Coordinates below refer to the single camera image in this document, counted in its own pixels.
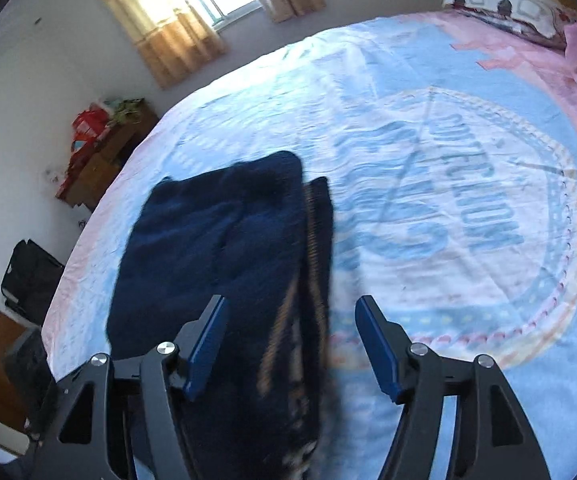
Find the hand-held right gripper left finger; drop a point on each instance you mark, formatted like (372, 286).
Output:
(208, 345)

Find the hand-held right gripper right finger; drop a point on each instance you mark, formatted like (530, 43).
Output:
(378, 350)

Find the navy striped knit sweater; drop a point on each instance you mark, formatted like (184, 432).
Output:
(208, 240)

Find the black folding chair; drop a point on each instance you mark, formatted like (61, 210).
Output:
(33, 280)

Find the wooden desk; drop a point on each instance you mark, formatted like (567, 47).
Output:
(103, 160)

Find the green plastic bag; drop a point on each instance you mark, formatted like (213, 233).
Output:
(124, 110)

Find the red bag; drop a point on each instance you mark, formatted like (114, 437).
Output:
(88, 125)

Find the printed pillow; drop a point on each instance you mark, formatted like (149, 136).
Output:
(508, 7)

